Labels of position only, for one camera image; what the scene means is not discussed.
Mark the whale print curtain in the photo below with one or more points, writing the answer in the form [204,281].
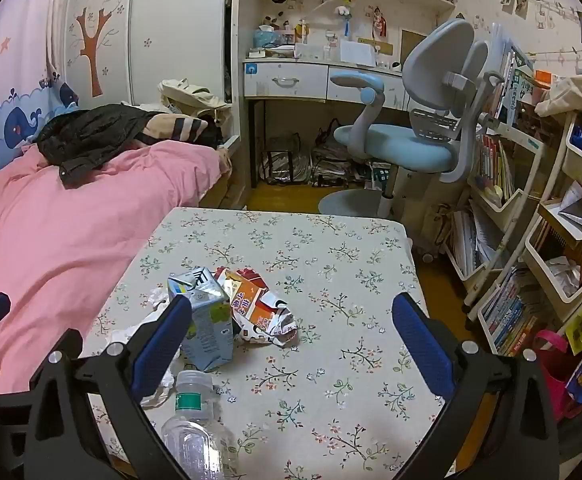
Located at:
[11,85]

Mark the beige tote bag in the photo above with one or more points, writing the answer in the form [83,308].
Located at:
[438,230]

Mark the crumpled orange white snack wrapper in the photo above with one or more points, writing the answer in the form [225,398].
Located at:
[256,310]

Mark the large upright books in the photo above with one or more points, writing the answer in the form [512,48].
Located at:
[513,85]

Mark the small red white doll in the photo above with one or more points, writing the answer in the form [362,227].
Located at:
[379,22]

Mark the row of upright books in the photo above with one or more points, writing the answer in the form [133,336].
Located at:
[493,170]

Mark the white desk with drawers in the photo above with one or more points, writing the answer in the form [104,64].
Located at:
[291,80]

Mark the white tissue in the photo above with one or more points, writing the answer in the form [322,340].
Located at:
[157,299]

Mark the black jacket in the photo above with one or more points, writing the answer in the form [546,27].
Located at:
[91,135]

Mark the pink bag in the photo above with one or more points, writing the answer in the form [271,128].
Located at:
[551,365]

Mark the clear plastic bottle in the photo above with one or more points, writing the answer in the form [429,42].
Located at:
[191,430]

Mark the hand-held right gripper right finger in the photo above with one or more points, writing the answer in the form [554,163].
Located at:
[421,345]

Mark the stack of colourful books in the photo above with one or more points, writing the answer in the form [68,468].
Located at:
[513,315]

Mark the blue grey drink carton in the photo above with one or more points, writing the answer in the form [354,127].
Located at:
[206,320]

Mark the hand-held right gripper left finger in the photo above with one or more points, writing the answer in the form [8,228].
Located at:
[163,345]

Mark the floral tablecloth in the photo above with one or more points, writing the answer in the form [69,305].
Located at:
[321,285]

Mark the hanging yellow white toy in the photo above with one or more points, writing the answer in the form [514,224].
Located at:
[343,10]

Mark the blue grey desk chair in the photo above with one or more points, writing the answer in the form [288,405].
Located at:
[396,135]

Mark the clear storage bag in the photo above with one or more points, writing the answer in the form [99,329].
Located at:
[286,160]
[341,160]

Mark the beige dark striped pillow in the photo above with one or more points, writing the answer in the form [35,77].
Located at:
[171,127]

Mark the white paper sheet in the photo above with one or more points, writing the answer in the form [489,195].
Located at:
[358,52]

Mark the pink blanket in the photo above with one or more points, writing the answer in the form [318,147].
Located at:
[61,240]

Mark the white wardrobe with tree decal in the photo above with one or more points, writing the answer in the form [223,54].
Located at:
[121,25]

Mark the blue tissue box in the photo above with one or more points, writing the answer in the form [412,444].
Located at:
[263,39]

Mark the beige canvas bag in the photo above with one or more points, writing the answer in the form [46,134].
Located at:
[191,92]

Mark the stack of papers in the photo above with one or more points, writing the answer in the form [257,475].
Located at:
[471,240]

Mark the beige cloth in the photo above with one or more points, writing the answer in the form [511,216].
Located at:
[576,95]

